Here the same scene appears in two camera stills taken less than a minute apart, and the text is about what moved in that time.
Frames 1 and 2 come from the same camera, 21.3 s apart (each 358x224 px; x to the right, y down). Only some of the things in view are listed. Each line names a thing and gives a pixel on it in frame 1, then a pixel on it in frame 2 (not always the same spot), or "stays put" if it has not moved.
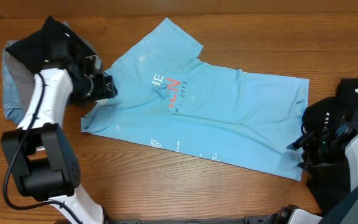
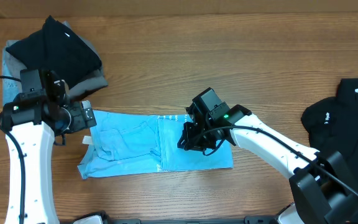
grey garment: [88, 44] to [13, 65]
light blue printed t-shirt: [164, 94] to [129, 142]
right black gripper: [306, 143] to [191, 142]
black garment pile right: [329, 182] stays put
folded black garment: [55, 45] stays put
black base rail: [255, 219] stays put
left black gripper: [105, 89] to [82, 118]
